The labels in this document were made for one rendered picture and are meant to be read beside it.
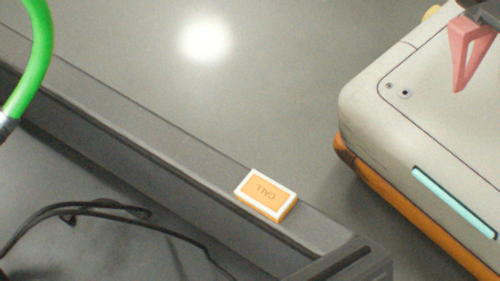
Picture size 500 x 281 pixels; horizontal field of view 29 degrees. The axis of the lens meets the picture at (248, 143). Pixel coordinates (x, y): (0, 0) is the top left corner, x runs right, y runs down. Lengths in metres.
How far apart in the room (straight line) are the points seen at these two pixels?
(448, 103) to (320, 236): 0.92
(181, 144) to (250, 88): 1.21
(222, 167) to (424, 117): 0.87
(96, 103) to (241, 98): 1.16
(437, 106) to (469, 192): 0.18
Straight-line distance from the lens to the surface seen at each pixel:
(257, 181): 0.90
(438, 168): 1.71
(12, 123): 0.70
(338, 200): 1.98
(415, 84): 1.79
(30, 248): 1.07
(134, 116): 0.97
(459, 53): 0.87
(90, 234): 1.06
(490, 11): 0.84
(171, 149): 0.94
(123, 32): 2.30
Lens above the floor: 1.73
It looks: 57 degrees down
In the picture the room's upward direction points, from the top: 12 degrees counter-clockwise
